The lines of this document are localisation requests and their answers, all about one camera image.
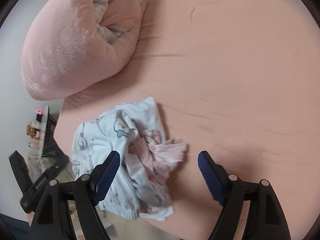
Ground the light blue cartoon pajama garment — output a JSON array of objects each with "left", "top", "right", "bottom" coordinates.
[{"left": 72, "top": 97, "right": 174, "bottom": 221}]

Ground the pink clothes pile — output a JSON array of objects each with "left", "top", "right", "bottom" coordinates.
[{"left": 129, "top": 129, "right": 188, "bottom": 186}]

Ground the small black side table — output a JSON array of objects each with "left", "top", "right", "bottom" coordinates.
[{"left": 26, "top": 105, "right": 64, "bottom": 159}]

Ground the pink bed sheet mattress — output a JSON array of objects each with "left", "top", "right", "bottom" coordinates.
[{"left": 54, "top": 0, "right": 319, "bottom": 239}]

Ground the rolled pink quilt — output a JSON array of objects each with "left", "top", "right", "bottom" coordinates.
[{"left": 21, "top": 0, "right": 148, "bottom": 101}]

